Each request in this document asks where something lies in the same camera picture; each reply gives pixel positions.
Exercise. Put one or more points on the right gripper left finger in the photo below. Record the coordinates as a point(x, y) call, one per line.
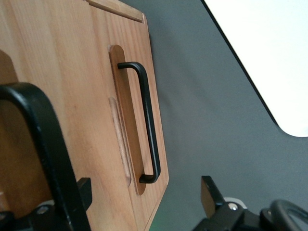
point(84, 192)

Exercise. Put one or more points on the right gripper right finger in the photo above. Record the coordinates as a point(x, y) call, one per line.
point(211, 199)

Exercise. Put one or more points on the oak wooden drawer cabinet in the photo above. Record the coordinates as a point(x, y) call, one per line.
point(115, 7)

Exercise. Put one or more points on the beige plastic tray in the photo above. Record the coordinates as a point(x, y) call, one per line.
point(276, 60)

